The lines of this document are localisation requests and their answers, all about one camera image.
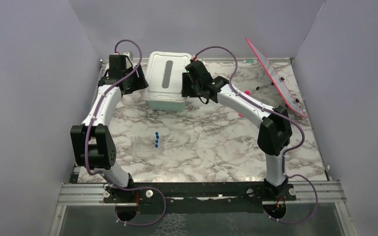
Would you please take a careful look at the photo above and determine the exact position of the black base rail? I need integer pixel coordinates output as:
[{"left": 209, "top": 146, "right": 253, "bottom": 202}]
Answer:
[{"left": 103, "top": 181, "right": 296, "bottom": 214}]

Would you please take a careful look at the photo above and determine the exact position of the pink highlighter marker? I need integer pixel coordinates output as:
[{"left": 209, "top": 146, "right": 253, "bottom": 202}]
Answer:
[{"left": 238, "top": 90, "right": 250, "bottom": 117}]

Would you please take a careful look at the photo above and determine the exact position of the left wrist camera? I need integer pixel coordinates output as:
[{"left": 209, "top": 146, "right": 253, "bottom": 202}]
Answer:
[{"left": 115, "top": 51, "right": 134, "bottom": 60}]

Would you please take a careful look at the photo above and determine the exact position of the pink framed whiteboard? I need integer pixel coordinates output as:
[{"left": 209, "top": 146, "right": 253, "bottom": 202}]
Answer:
[{"left": 245, "top": 38, "right": 307, "bottom": 118}]

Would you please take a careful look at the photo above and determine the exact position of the teal plastic bin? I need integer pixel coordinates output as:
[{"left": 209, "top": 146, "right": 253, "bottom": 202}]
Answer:
[{"left": 146, "top": 100, "right": 186, "bottom": 112}]

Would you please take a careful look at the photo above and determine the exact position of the whiteboard stand rod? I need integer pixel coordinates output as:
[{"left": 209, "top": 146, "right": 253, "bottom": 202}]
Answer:
[{"left": 256, "top": 82, "right": 274, "bottom": 100}]

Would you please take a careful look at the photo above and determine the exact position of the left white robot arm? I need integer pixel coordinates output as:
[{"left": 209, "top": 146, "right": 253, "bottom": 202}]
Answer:
[{"left": 70, "top": 52, "right": 148, "bottom": 202}]

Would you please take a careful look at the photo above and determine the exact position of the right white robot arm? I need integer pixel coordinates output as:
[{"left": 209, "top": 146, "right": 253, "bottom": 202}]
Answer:
[{"left": 181, "top": 61, "right": 292, "bottom": 200}]

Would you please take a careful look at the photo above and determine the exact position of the white bin lid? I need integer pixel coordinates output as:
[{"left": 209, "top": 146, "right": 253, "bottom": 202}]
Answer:
[{"left": 142, "top": 51, "right": 192, "bottom": 103}]

